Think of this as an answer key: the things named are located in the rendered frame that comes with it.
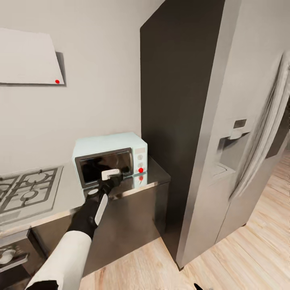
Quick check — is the microwave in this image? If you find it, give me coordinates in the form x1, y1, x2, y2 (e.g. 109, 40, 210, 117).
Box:
72, 132, 148, 189

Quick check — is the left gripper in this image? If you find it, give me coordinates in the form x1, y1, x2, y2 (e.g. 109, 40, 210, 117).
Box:
98, 174, 123, 190

